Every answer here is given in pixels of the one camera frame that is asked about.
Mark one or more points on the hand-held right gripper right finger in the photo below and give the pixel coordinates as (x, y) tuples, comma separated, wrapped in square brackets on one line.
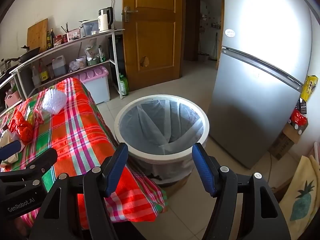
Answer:
[(203, 173)]

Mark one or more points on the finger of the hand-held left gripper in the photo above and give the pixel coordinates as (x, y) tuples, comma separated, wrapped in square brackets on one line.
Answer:
[(11, 150), (37, 161)]

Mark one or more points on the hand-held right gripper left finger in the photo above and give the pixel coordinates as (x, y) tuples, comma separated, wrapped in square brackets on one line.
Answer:
[(117, 170)]

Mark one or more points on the white snack packet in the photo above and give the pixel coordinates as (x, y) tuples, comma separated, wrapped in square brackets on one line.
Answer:
[(8, 140)]

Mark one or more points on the red plastic wrapper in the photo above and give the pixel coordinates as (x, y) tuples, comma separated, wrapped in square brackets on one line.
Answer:
[(22, 130)]

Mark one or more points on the white round trash can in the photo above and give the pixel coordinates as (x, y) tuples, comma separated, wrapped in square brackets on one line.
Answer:
[(150, 155)]

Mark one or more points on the yellow snack packet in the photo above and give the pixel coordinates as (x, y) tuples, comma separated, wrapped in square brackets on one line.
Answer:
[(28, 115)]

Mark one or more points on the white foam fruit net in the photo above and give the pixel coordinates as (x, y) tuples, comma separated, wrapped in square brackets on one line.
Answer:
[(53, 101)]

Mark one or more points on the translucent trash bag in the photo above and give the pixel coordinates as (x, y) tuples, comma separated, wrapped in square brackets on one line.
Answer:
[(160, 122)]

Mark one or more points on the plaid tablecloth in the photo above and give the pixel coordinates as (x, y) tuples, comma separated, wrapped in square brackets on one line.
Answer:
[(75, 142)]

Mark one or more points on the yellow-labelled bottle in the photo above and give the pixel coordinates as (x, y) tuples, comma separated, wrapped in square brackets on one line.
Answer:
[(44, 73)]

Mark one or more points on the stainless steel pot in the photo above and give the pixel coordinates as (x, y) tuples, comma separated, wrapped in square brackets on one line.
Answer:
[(5, 66)]

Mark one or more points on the cardboard box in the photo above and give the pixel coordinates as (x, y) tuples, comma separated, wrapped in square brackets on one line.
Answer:
[(282, 142)]

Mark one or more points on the pink-lidded storage box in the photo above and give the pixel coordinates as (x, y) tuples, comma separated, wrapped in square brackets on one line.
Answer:
[(100, 87)]

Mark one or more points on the dark liquid plastic jug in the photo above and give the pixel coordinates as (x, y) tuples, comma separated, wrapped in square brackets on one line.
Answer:
[(59, 67)]

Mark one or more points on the black wok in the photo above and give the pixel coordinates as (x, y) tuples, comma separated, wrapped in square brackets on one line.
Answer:
[(28, 54)]

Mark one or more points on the crumpled clear plastic bag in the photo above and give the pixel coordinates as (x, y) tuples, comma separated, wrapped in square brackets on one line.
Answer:
[(73, 66)]

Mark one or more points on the pineapple print towel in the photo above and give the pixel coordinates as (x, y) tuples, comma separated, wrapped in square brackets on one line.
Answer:
[(302, 197)]

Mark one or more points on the silver refrigerator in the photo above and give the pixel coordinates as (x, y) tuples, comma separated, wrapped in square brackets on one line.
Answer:
[(250, 80)]

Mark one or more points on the white plastic tub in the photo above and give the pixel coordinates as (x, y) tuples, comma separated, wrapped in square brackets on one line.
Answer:
[(81, 62)]

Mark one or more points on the red plastic bag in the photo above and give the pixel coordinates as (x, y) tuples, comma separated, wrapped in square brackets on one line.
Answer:
[(298, 118)]

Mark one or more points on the green bowl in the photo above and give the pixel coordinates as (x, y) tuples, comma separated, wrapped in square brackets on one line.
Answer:
[(92, 62)]

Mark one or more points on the green glass bottle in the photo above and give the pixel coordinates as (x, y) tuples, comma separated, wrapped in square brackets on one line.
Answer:
[(48, 41)]

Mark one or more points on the metal shelf rack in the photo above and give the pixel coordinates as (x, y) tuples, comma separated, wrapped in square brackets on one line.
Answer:
[(113, 55)]

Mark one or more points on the wooden cutting board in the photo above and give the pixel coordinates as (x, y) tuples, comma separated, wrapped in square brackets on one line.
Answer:
[(37, 35)]

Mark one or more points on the dark sauce bottle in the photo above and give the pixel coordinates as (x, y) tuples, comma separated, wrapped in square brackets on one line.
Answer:
[(52, 38)]

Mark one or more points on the printed food bag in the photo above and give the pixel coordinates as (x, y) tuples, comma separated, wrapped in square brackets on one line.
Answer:
[(91, 52)]

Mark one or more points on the pink utensil holder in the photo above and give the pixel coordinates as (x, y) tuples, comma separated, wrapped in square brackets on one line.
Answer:
[(74, 35)]

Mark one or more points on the wooden door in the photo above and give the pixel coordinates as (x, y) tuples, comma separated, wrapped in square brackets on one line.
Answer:
[(155, 42)]

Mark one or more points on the yellow box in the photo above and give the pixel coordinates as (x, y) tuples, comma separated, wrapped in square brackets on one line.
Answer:
[(309, 87)]

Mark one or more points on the clear plastic container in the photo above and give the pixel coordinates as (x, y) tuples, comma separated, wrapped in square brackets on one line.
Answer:
[(90, 28)]

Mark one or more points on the white electric kettle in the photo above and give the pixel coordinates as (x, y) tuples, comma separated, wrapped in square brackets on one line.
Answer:
[(103, 20)]

